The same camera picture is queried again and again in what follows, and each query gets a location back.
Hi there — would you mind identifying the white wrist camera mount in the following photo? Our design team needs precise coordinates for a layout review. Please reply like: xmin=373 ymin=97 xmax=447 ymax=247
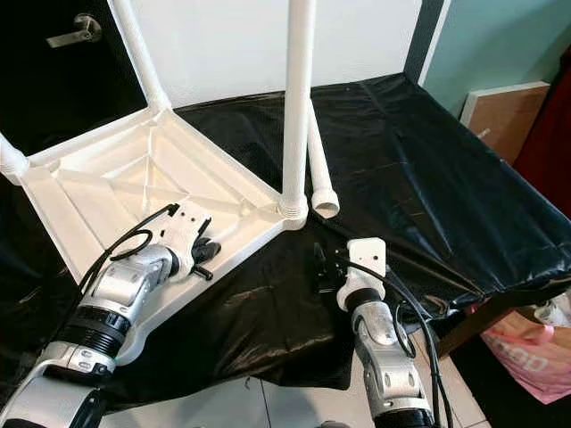
xmin=336 ymin=237 xmax=388 ymax=315
xmin=160 ymin=202 xmax=214 ymax=275

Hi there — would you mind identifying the white plastic table leg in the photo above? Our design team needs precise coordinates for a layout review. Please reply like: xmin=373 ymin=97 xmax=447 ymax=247
xmin=112 ymin=0 xmax=171 ymax=114
xmin=280 ymin=0 xmax=319 ymax=221
xmin=307 ymin=98 xmax=341 ymax=220
xmin=0 ymin=132 xmax=30 ymax=187

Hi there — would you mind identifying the black plastic table cover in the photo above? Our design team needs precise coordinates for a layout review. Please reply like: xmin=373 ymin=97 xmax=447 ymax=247
xmin=0 ymin=71 xmax=571 ymax=428

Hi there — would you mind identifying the silver lever door handle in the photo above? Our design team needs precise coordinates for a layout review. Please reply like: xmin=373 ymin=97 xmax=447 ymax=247
xmin=46 ymin=12 xmax=104 ymax=51

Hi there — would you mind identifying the brown wooden board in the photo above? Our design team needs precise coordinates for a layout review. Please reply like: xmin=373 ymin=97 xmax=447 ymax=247
xmin=461 ymin=80 xmax=552 ymax=165

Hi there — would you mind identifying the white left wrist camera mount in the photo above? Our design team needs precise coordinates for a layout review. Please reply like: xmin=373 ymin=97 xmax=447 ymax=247
xmin=160 ymin=202 xmax=214 ymax=275

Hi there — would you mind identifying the pink plastic bag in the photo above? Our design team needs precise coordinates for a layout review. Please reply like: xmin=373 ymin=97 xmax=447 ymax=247
xmin=480 ymin=301 xmax=571 ymax=407

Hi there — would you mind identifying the dark red fabric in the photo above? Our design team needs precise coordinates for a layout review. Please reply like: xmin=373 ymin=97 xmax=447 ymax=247
xmin=512 ymin=47 xmax=571 ymax=194

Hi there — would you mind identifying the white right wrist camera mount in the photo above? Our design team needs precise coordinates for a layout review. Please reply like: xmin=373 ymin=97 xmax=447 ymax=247
xmin=336 ymin=237 xmax=388 ymax=315

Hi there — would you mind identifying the white plastic table top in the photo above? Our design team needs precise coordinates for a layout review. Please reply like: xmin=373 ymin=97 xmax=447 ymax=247
xmin=21 ymin=106 xmax=310 ymax=368

